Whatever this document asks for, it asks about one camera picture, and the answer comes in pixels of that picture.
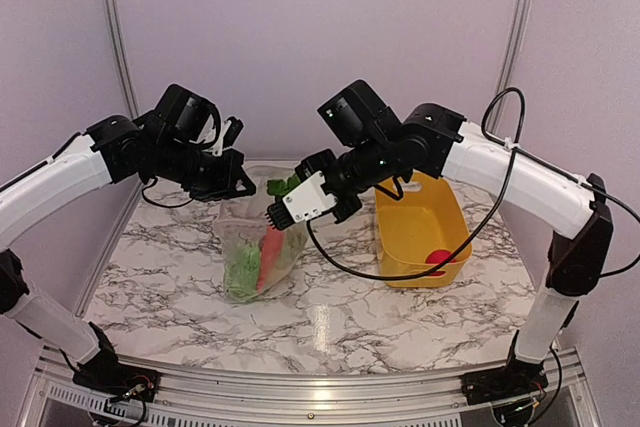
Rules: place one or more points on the right aluminium frame post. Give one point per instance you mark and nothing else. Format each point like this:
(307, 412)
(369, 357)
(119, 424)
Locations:
(514, 43)

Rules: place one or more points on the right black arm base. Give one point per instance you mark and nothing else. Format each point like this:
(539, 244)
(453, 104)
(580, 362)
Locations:
(496, 384)

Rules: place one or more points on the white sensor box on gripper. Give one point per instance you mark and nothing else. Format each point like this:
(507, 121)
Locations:
(305, 202)

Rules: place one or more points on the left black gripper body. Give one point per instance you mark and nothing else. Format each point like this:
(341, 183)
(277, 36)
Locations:
(205, 180)

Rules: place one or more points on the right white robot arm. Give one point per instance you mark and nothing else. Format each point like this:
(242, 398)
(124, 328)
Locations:
(439, 142)

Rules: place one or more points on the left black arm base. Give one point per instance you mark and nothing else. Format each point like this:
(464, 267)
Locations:
(119, 379)

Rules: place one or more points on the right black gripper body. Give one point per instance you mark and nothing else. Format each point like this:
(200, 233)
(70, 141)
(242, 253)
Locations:
(369, 165)

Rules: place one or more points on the left white sensor box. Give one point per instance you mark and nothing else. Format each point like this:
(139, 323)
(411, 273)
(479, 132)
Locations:
(219, 140)

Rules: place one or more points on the left aluminium frame post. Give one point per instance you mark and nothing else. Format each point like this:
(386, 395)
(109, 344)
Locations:
(118, 47)

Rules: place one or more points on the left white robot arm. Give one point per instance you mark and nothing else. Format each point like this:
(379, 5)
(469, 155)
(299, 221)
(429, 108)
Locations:
(107, 153)

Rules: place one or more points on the green toy pepper back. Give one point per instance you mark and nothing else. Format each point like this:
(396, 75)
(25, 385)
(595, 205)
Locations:
(242, 272)

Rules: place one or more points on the red toy fruit front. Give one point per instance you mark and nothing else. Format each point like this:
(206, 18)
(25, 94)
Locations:
(436, 257)

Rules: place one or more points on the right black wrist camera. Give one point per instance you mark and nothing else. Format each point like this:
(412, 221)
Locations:
(357, 114)

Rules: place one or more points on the aluminium frame post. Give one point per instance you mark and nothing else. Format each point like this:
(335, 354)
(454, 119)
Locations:
(514, 43)
(118, 47)

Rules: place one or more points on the clear zip top bag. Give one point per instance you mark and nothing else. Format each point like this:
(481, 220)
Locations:
(246, 222)

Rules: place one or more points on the aluminium front rail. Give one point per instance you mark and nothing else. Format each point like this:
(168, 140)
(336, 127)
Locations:
(195, 396)

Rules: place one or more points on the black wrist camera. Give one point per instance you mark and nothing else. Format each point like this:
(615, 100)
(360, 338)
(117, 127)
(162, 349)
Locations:
(357, 114)
(182, 115)

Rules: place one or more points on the orange toy carrot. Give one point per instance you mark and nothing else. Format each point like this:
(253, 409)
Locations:
(273, 241)

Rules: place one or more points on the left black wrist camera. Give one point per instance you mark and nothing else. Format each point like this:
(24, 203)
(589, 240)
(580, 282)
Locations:
(182, 115)

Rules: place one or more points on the yellow plastic basket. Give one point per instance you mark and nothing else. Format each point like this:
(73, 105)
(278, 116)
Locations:
(427, 218)

